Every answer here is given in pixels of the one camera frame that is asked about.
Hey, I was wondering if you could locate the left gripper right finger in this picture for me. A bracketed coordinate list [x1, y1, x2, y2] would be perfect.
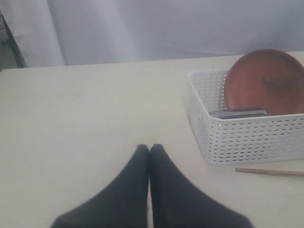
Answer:
[149, 144, 253, 228]

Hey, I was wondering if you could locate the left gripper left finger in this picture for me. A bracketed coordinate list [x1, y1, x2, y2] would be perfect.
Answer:
[52, 144, 149, 228]

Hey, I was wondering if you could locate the white plastic perforated basket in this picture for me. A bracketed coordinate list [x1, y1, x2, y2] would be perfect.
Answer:
[188, 70, 304, 166]

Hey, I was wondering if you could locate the wooden chopstick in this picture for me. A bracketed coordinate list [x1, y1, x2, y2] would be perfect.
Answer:
[235, 168, 304, 177]

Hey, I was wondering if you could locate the shiny metal cup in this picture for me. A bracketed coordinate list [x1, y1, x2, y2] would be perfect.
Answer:
[209, 108, 268, 120]

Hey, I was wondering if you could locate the brown round plate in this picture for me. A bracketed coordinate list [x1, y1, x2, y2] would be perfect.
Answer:
[224, 49, 304, 115]

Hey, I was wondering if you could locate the dark metal stand frame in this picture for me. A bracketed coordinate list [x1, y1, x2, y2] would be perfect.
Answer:
[0, 13, 28, 68]

